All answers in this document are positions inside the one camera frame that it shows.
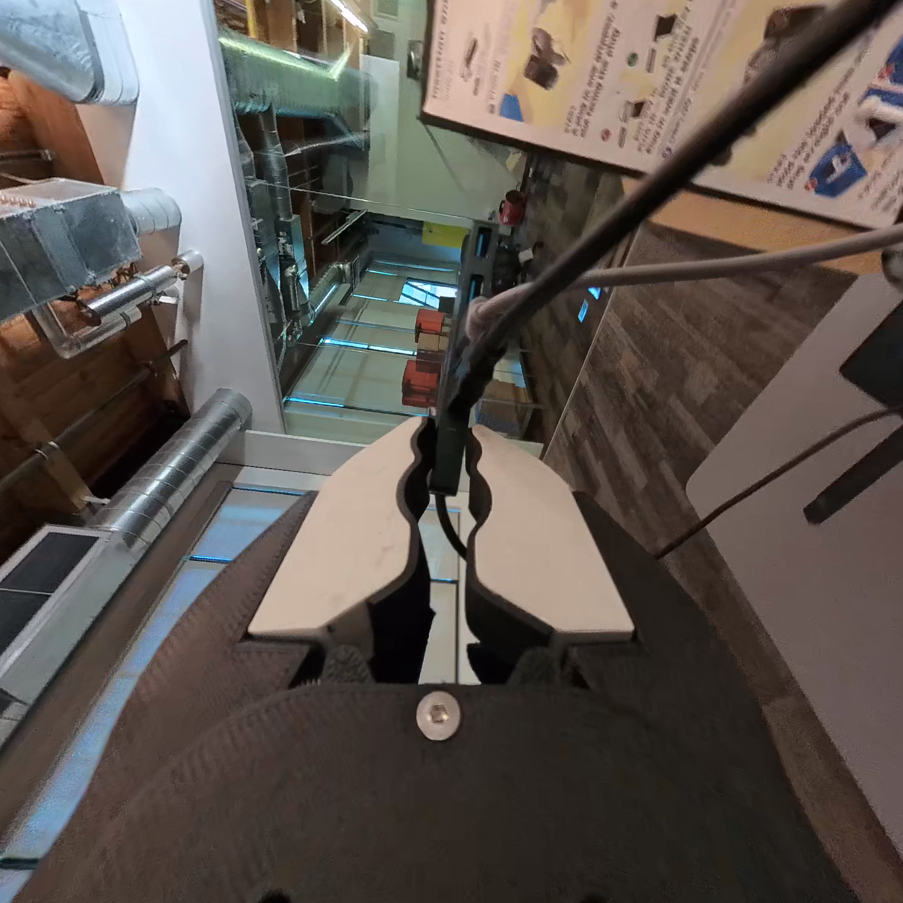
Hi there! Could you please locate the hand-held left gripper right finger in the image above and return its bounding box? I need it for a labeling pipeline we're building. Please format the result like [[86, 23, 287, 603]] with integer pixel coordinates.
[[462, 422, 636, 684]]

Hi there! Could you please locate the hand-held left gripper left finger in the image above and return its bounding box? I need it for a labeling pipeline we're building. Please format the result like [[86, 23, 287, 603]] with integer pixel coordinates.
[[247, 416, 435, 684]]

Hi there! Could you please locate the black usb hub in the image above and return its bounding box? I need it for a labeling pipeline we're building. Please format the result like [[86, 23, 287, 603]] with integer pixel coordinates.
[[429, 217, 512, 496]]

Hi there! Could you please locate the grey braided usb cable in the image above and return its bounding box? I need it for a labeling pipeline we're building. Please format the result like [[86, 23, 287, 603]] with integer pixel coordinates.
[[466, 227, 903, 341]]

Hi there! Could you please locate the black usb cable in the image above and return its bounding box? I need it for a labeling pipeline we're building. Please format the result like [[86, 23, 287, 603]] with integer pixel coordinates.
[[443, 0, 876, 424]]

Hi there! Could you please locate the printed instruction sheet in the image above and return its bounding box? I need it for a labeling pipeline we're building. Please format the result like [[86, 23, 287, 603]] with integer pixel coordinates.
[[421, 0, 903, 230]]

